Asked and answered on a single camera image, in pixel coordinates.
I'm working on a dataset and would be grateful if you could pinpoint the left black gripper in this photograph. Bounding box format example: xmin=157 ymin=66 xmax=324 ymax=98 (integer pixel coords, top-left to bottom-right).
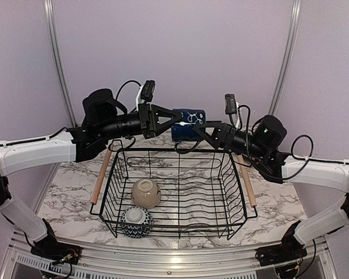
xmin=98 ymin=102 xmax=183 ymax=141

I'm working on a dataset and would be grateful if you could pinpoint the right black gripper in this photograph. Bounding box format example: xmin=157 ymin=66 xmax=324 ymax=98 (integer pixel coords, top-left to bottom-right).
xmin=194 ymin=120 xmax=268 ymax=160

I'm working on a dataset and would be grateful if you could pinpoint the dark blue mug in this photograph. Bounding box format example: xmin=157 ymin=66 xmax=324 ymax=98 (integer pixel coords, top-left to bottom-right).
xmin=171 ymin=109 xmax=206 ymax=155

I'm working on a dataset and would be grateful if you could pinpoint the blue white patterned bowl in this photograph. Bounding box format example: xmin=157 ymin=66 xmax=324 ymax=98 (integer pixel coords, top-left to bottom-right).
xmin=121 ymin=206 xmax=153 ymax=239

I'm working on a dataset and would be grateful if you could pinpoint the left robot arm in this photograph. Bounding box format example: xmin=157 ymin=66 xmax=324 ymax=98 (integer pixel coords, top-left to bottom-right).
xmin=0 ymin=88 xmax=182 ymax=259

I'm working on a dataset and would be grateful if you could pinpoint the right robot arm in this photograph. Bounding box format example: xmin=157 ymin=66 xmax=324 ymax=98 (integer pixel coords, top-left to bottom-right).
xmin=194 ymin=115 xmax=349 ymax=260

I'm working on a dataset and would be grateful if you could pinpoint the beige ceramic bowl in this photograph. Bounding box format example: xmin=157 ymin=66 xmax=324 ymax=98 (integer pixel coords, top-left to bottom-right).
xmin=131 ymin=178 xmax=162 ymax=209

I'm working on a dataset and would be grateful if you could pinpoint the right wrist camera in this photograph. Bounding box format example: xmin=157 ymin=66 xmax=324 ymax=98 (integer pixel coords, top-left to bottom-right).
xmin=225 ymin=93 xmax=243 ymax=130

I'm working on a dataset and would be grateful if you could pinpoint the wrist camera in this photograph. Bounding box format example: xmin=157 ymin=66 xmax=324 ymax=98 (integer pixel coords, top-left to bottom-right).
xmin=225 ymin=93 xmax=243 ymax=130
xmin=135 ymin=80 xmax=155 ymax=111

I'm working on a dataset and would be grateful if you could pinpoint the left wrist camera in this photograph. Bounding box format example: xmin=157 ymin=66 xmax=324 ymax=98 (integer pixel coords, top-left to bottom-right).
xmin=135 ymin=80 xmax=155 ymax=111

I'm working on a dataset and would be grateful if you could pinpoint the black wire dish rack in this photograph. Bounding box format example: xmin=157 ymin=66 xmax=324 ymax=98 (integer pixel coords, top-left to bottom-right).
xmin=90 ymin=147 xmax=258 ymax=239

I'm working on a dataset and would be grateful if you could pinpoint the right wooden rack handle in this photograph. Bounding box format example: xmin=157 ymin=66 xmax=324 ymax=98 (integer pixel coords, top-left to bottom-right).
xmin=237 ymin=155 xmax=257 ymax=208

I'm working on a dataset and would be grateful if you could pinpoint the wooden rack handle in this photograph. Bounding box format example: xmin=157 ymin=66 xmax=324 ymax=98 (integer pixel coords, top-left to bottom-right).
xmin=90 ymin=143 xmax=113 ymax=205
xmin=237 ymin=155 xmax=257 ymax=208

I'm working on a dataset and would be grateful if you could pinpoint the left wooden rack handle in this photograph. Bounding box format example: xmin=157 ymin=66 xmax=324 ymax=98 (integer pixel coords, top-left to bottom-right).
xmin=90 ymin=143 xmax=113 ymax=205

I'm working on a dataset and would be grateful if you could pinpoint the right aluminium frame post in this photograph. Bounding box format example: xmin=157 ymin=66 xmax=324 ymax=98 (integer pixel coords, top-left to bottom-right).
xmin=268 ymin=0 xmax=302 ymax=115

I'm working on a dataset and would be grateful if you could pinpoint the aluminium frame post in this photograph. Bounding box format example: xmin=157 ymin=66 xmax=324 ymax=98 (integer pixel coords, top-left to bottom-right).
xmin=268 ymin=0 xmax=302 ymax=115
xmin=44 ymin=0 xmax=77 ymax=127

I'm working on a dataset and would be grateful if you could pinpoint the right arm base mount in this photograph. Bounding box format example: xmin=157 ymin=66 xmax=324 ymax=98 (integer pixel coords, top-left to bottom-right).
xmin=255 ymin=221 xmax=307 ymax=266

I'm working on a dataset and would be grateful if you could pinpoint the front aluminium rail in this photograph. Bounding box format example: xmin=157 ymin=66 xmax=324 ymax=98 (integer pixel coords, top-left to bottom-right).
xmin=5 ymin=237 xmax=338 ymax=279

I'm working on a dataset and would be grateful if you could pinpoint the left aluminium frame post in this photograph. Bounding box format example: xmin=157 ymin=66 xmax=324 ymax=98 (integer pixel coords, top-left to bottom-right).
xmin=44 ymin=0 xmax=77 ymax=127

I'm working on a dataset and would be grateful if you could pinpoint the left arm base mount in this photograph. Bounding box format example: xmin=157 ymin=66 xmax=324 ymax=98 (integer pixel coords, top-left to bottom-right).
xmin=30 ymin=219 xmax=81 ymax=265

